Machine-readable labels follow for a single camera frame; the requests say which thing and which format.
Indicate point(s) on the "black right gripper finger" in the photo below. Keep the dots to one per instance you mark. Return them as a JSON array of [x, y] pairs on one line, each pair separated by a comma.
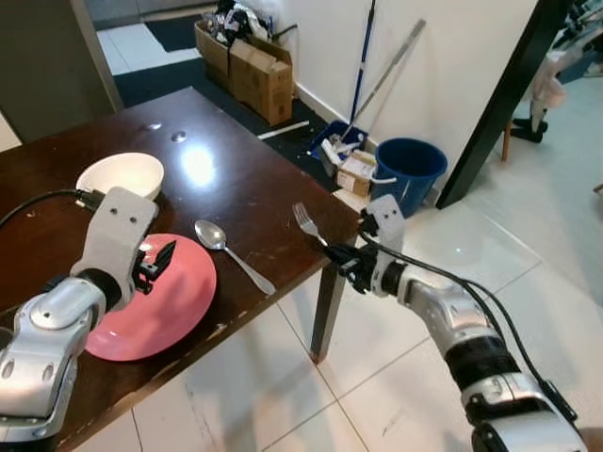
[[337, 252], [342, 273]]

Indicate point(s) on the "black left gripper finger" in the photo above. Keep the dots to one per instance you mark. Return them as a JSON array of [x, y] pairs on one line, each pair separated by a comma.
[[156, 274], [165, 254]]

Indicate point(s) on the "silver metal fork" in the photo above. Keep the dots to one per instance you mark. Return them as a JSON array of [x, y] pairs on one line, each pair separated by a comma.
[[306, 221]]

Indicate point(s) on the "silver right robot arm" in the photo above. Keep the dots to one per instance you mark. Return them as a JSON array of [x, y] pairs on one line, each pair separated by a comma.
[[443, 315]]

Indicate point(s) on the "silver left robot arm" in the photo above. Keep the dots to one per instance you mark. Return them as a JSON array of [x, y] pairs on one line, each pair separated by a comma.
[[47, 325]]

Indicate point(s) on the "pink round plate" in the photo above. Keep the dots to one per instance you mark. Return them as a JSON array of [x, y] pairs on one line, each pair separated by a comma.
[[170, 306]]

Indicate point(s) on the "silver metal spoon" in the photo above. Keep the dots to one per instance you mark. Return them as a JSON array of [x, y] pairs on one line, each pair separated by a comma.
[[209, 234]]

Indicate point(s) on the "small printed cardboard box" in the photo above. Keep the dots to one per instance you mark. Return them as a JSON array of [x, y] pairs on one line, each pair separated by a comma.
[[356, 174]]

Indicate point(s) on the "dark brown wooden table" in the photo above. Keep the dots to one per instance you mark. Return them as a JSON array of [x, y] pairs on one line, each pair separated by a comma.
[[264, 217]]

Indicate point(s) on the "white ceramic bowl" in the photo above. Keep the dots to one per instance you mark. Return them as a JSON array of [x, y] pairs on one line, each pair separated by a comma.
[[118, 174]]

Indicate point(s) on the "blue plastic bucket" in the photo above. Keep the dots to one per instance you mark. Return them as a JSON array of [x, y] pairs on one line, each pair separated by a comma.
[[410, 174]]

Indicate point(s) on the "white stick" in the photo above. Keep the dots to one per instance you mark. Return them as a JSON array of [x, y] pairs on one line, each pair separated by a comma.
[[283, 131]]

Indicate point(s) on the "large brown cardboard box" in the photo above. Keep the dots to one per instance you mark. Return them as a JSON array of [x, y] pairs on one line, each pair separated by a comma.
[[264, 85]]

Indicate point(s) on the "grey metal pole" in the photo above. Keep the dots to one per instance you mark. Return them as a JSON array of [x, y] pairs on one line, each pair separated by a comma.
[[391, 68]]

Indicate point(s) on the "pale cloth on stand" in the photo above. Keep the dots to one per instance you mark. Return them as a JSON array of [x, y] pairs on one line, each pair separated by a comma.
[[548, 89]]

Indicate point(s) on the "black white clutter pile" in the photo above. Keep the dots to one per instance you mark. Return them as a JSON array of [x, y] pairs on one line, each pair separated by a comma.
[[240, 21]]

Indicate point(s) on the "dark cluttered rack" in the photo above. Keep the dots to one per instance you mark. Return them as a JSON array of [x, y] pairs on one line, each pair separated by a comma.
[[584, 33]]

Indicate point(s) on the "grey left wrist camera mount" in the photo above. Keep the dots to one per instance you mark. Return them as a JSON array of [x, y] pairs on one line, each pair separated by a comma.
[[113, 235]]

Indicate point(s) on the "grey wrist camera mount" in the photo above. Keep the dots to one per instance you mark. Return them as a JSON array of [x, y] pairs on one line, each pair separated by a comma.
[[391, 226], [113, 235]]

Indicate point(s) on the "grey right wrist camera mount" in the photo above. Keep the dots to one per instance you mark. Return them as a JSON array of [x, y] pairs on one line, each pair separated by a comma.
[[391, 226]]

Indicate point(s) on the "black door frame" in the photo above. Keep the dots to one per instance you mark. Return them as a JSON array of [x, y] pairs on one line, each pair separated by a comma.
[[499, 104]]

